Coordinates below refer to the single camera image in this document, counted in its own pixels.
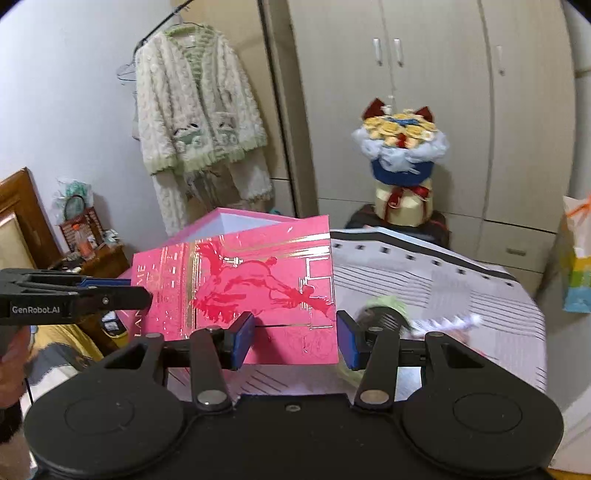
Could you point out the crochet flower bouquet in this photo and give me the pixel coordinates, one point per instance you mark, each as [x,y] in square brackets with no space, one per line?
[399,152]

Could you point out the white door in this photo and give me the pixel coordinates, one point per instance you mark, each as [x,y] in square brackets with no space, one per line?
[582,115]

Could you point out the wrapped green ornament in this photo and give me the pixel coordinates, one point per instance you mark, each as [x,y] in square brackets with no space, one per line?
[74,196]

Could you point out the fluffy cream cardigan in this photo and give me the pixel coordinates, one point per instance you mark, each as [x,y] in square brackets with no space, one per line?
[194,92]

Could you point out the person's yellow clothing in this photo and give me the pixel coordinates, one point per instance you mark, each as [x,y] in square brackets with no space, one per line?
[64,339]

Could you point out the white purple cream tube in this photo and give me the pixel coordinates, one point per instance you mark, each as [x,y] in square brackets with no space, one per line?
[443,324]

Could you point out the pink gift box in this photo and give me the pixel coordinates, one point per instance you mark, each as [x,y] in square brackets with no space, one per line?
[258,277]

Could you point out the person's left forearm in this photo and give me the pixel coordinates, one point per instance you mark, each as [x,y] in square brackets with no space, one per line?
[11,369]

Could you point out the wooden nightstand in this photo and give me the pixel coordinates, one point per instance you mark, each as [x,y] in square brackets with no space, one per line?
[106,263]

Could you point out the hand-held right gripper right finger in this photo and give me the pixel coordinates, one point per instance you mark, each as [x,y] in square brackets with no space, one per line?
[348,341]

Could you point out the beige wardrobe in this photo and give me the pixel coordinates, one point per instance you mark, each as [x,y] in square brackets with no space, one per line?
[438,138]

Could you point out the brown desk ornament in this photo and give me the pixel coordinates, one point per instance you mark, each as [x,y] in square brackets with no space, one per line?
[81,228]

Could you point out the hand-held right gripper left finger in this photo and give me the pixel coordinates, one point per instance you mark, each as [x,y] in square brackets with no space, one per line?
[242,339]

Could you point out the wooden headboard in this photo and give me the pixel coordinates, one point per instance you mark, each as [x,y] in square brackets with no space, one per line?
[23,217]

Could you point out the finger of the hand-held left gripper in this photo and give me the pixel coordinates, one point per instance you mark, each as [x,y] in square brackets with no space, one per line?
[120,299]
[99,282]

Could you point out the colourful paper gift bag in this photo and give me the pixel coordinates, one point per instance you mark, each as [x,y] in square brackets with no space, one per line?
[575,258]

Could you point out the striped bed sheet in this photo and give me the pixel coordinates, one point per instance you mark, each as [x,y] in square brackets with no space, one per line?
[461,295]

